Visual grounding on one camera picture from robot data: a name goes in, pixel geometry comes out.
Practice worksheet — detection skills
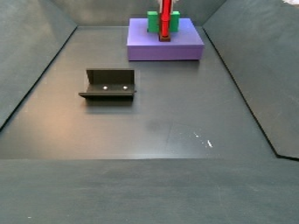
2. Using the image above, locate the red peg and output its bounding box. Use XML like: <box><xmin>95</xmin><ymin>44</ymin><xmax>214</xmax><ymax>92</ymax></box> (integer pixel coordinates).
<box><xmin>159</xmin><ymin>0</ymin><xmax>172</xmax><ymax>41</ymax></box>

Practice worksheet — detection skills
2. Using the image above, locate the purple base board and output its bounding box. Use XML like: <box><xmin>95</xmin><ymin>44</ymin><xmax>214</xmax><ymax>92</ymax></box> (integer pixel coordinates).
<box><xmin>125</xmin><ymin>18</ymin><xmax>204</xmax><ymax>61</ymax></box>

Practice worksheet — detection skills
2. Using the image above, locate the brown cross block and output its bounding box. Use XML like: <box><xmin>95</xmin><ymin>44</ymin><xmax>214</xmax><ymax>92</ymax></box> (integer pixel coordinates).
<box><xmin>159</xmin><ymin>9</ymin><xmax>171</xmax><ymax>42</ymax></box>

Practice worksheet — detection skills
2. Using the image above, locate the green block left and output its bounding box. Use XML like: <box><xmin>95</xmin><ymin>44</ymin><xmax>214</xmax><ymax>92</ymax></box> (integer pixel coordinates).
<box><xmin>147</xmin><ymin>11</ymin><xmax>159</xmax><ymax>33</ymax></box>

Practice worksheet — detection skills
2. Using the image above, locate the green block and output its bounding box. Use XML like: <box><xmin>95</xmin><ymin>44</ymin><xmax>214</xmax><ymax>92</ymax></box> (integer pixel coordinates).
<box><xmin>169</xmin><ymin>11</ymin><xmax>180</xmax><ymax>32</ymax></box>
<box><xmin>147</xmin><ymin>11</ymin><xmax>159</xmax><ymax>33</ymax></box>

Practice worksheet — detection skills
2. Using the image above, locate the green block right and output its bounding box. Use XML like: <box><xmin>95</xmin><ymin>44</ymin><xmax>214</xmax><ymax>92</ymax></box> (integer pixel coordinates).
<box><xmin>169</xmin><ymin>11</ymin><xmax>180</xmax><ymax>32</ymax></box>

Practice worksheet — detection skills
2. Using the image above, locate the black angle bracket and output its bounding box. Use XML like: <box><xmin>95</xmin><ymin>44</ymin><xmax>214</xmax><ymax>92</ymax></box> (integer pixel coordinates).
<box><xmin>79</xmin><ymin>68</ymin><xmax>136</xmax><ymax>99</ymax></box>

